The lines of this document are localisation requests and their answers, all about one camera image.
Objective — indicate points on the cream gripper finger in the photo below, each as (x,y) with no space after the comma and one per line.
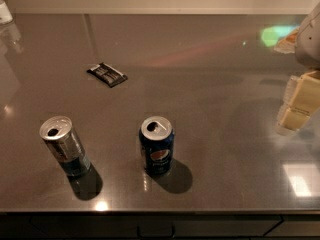
(300,101)

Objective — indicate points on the blue pepsi can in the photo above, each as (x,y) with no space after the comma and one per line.
(156,136)

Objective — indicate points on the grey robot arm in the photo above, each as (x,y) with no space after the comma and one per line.
(307,48)

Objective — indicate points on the silver energy drink can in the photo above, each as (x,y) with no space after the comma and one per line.
(63,142)

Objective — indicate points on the beige paper snack bag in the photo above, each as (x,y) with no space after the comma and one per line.
(286,45)

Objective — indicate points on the black snack packet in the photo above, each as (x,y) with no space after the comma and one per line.
(107,74)

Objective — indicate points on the white object at table corner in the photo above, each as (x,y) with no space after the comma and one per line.
(5,14)

